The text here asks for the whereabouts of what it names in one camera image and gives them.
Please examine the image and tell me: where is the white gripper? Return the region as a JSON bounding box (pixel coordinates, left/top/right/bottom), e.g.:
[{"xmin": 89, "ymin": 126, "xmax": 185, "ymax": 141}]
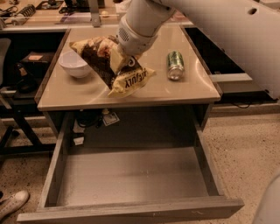
[{"xmin": 110, "ymin": 0, "xmax": 175, "ymax": 74}]

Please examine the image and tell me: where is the brown sea salt chip bag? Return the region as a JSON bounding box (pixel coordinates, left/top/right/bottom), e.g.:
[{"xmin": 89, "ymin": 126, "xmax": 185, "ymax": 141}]
[{"xmin": 69, "ymin": 35, "xmax": 157, "ymax": 98}]

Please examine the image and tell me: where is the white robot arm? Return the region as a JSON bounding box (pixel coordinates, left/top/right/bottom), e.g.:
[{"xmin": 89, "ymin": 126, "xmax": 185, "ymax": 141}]
[{"xmin": 117, "ymin": 0, "xmax": 280, "ymax": 99}]

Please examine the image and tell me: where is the grey counter cabinet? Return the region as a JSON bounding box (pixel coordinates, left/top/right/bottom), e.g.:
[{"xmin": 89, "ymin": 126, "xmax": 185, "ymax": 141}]
[{"xmin": 34, "ymin": 24, "xmax": 223, "ymax": 138}]

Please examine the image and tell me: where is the grey open top drawer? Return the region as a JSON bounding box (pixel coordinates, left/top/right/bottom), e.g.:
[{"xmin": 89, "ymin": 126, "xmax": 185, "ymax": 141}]
[{"xmin": 17, "ymin": 106, "xmax": 243, "ymax": 224}]

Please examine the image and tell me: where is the white ceramic bowl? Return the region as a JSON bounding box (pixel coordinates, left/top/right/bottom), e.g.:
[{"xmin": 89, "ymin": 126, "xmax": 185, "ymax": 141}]
[{"xmin": 59, "ymin": 51, "xmax": 91, "ymax": 78}]

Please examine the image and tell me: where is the white tissue box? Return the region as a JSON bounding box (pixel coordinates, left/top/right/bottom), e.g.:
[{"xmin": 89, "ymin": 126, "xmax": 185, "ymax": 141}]
[{"xmin": 115, "ymin": 0, "xmax": 131, "ymax": 19}]

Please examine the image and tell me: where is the green soda can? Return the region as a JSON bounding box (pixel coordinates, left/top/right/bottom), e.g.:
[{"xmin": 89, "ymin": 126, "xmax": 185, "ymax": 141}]
[{"xmin": 167, "ymin": 51, "xmax": 185, "ymax": 81}]

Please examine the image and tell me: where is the white power adapter tag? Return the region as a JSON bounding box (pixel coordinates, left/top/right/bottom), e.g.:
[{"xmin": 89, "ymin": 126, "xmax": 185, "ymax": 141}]
[{"xmin": 102, "ymin": 112, "xmax": 120, "ymax": 126}]

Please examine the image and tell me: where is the black box with label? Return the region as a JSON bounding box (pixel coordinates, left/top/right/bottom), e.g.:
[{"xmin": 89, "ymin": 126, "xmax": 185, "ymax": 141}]
[{"xmin": 20, "ymin": 52, "xmax": 54, "ymax": 64}]

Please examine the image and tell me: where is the white sneaker shoe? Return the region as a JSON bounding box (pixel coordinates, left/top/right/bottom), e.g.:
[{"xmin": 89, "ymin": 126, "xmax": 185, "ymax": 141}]
[{"xmin": 0, "ymin": 190, "xmax": 30, "ymax": 220}]

